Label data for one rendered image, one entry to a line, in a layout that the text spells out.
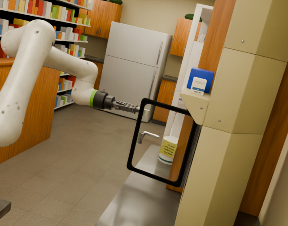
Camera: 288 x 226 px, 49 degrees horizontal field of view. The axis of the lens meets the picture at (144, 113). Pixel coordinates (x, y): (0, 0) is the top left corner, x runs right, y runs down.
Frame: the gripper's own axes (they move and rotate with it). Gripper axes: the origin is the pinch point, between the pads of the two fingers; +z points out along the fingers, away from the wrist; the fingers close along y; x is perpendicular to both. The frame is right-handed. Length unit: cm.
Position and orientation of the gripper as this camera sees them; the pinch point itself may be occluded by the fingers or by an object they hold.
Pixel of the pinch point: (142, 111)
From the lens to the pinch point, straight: 164.4
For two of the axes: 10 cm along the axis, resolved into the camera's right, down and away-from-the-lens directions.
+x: -2.2, 9.5, 2.3
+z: 9.5, 2.6, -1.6
